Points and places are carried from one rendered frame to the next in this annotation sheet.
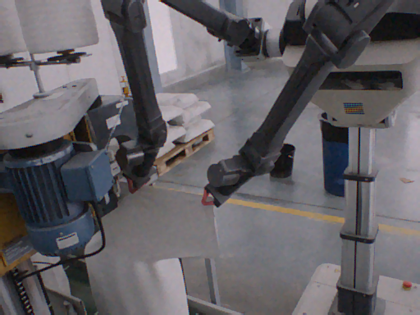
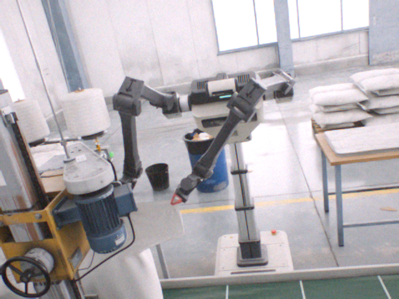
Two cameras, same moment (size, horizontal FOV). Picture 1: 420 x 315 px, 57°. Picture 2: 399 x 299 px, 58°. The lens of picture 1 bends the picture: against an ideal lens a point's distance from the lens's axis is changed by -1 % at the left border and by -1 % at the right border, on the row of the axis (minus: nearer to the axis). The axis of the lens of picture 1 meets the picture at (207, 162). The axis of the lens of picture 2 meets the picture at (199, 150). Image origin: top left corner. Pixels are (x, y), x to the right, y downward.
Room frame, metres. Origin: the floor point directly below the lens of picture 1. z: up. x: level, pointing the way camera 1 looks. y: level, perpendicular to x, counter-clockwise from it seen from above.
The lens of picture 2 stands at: (-0.49, 0.52, 1.88)
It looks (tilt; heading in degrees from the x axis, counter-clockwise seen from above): 20 degrees down; 335
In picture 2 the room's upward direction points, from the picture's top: 11 degrees counter-clockwise
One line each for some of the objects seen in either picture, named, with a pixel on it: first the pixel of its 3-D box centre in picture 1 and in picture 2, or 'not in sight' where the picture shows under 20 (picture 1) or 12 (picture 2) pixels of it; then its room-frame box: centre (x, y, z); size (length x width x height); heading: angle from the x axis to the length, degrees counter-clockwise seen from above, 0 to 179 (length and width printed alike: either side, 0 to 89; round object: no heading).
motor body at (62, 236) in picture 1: (52, 198); (101, 218); (0.83, 0.37, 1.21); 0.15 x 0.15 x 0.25
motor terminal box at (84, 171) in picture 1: (89, 180); (125, 201); (0.82, 0.27, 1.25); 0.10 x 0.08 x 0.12; 170
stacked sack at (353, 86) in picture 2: not in sight; (333, 90); (3.11, -3.38, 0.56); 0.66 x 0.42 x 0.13; 50
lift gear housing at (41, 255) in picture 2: not in sight; (36, 263); (0.83, 0.64, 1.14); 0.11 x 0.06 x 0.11; 55
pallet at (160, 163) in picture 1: (160, 148); not in sight; (4.45, 0.53, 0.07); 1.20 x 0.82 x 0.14; 147
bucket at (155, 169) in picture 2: (280, 161); (158, 177); (3.40, -0.69, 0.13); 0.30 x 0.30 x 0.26
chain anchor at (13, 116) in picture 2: not in sight; (10, 115); (0.87, 0.55, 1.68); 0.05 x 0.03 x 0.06; 145
